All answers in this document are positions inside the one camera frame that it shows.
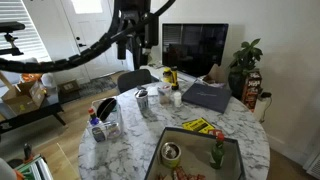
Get white wall vent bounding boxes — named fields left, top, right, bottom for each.
left=303, top=151, right=320, bottom=180

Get navy flat gift box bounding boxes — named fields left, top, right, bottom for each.
left=181, top=82, right=233, bottom=114

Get open tin can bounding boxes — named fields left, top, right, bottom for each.
left=160, top=141, right=183, bottom=169

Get white charger with black plug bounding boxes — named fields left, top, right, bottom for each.
left=253, top=91, right=273, bottom=124

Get yellow mustard bottle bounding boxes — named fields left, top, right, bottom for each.
left=162, top=67, right=173, bottom=84

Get dark grey chair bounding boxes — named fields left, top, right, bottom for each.
left=116, top=68, right=158, bottom=95

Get black round bowl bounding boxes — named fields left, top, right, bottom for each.
left=96, top=97, right=118, bottom=122

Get clear plastic cup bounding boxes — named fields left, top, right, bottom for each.
left=157, top=82, right=173, bottom=105

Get green white stacked equipment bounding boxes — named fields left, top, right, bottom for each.
left=13, top=143, right=55, bottom=180

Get black low bench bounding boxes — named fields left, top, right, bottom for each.
left=0, top=89, right=67, bottom=135

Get black flat screen monitor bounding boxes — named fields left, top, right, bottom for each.
left=162, top=23, right=230, bottom=78

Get small red packet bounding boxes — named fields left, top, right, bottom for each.
left=208, top=128, right=223, bottom=136

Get red capped blue label bottle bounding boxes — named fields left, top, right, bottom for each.
left=87, top=107, right=107, bottom=143

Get white paper napkin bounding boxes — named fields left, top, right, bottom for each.
left=146, top=85, right=160, bottom=98

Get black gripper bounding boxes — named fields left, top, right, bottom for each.
left=114, top=0, right=160, bottom=61

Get clear plastic storage container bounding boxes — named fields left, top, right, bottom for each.
left=87, top=96, right=125, bottom=143

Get silver tumbler with black lid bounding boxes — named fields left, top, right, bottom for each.
left=134, top=87, right=150, bottom=118

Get orange plush toy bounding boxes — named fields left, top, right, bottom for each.
left=20, top=72, right=43, bottom=84

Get black door handle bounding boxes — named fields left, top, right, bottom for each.
left=75, top=35, right=87, bottom=48

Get yellow printed booklet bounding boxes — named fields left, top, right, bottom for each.
left=181, top=117, right=216, bottom=135

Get grey door rug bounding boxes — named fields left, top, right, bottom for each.
left=78, top=75, right=118, bottom=98

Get red Jenga game box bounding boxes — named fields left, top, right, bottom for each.
left=241, top=69, right=263, bottom=113

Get dark open cardboard box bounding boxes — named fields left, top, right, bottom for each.
left=143, top=126, right=247, bottom=180

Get small white bottle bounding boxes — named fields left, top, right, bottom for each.
left=173, top=91, right=183, bottom=108

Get green bottle with red cap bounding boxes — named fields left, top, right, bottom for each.
left=209, top=131, right=226, bottom=170

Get red snack packets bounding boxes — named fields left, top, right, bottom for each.
left=156, top=165, right=207, bottom=180

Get small closed cardboard box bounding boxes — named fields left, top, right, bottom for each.
left=58, top=79, right=81, bottom=95

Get white window blinds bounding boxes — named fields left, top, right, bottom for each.
left=0, top=0, right=52, bottom=64

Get green potted plant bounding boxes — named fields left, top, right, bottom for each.
left=228, top=37, right=264, bottom=100

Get white entrance door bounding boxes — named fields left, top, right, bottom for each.
left=59, top=0, right=126, bottom=82

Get large open cardboard box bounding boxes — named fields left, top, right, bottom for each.
left=1, top=79, right=48, bottom=116

